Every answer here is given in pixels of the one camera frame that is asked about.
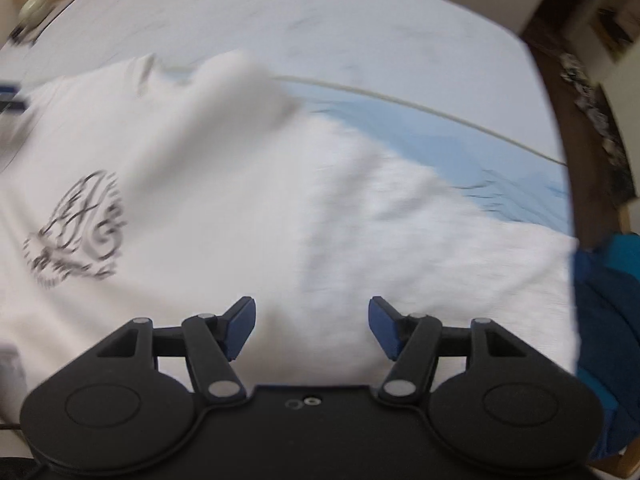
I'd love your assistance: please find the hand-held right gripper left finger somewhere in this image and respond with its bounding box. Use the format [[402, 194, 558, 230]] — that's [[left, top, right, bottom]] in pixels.
[[97, 296, 257, 403]]

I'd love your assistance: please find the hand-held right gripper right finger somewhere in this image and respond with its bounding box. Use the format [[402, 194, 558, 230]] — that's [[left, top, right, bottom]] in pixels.
[[369, 297, 528, 403]]

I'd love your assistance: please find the white monogram sweatshirt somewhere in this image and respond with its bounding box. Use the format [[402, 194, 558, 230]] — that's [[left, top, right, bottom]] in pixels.
[[0, 50, 581, 426]]

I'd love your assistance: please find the pale round object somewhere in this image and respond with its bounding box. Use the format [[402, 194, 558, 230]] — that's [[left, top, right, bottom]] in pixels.
[[19, 0, 52, 27]]

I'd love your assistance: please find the navy blue garment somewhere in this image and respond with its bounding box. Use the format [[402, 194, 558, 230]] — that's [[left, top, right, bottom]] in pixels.
[[574, 247, 640, 411]]

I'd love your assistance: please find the teal garment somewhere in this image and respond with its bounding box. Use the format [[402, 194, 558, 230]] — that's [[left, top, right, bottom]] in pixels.
[[597, 232, 640, 462]]

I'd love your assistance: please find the row of shoes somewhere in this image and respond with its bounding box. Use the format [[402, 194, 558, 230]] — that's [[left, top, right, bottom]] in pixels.
[[559, 52, 632, 173]]

